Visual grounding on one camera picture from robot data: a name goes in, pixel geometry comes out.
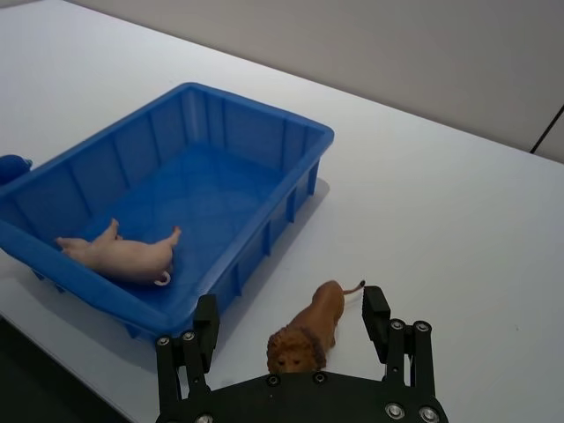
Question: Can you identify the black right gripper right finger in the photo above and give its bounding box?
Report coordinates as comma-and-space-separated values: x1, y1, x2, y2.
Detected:
360, 285, 437, 390

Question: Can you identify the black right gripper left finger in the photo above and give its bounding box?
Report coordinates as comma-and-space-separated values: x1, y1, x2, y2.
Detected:
155, 293, 221, 423

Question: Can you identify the brown toy lion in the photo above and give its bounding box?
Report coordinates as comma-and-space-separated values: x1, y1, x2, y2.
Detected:
266, 278, 367, 376

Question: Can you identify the pink toy pig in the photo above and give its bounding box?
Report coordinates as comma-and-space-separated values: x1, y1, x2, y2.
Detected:
56, 218, 182, 287

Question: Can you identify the blue plastic bin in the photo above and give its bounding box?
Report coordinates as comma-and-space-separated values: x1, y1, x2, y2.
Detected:
0, 82, 335, 341

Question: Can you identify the small blue rounded object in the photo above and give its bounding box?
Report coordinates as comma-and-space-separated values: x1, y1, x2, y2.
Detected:
0, 153, 33, 184

